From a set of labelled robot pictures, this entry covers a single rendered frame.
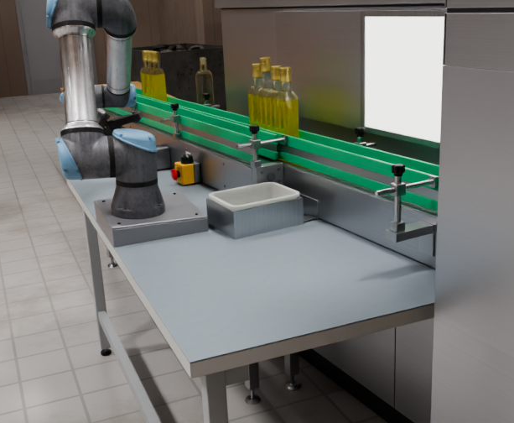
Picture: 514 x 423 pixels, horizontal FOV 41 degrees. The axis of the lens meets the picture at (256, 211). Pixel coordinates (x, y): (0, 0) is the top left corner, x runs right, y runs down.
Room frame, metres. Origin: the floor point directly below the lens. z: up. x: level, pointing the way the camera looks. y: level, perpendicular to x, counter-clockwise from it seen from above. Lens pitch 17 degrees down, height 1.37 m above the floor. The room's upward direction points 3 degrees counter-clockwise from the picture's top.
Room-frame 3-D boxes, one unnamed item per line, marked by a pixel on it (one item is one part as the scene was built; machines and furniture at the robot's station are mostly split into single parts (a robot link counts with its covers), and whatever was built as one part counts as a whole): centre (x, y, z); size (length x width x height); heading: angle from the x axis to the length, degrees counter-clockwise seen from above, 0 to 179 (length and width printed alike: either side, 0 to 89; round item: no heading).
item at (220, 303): (2.12, -0.28, 0.73); 1.58 x 1.52 x 0.04; 22
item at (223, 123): (2.85, 0.35, 0.92); 1.75 x 0.01 x 0.08; 29
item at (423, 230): (1.46, -0.33, 0.90); 0.17 x 0.05 x 0.23; 119
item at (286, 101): (2.13, -0.11, 0.99); 0.06 x 0.06 x 0.21; 28
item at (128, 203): (1.88, 0.33, 0.85); 0.15 x 0.15 x 0.10
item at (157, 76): (3.09, 0.41, 1.02); 0.06 x 0.06 x 0.28; 29
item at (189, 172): (2.37, 0.24, 0.79); 0.07 x 0.07 x 0.07; 29
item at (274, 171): (2.04, -0.04, 0.85); 0.09 x 0.04 x 0.07; 119
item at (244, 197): (1.88, 0.01, 0.80); 0.22 x 0.17 x 0.09; 119
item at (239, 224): (1.89, -0.02, 0.79); 0.27 x 0.17 x 0.08; 119
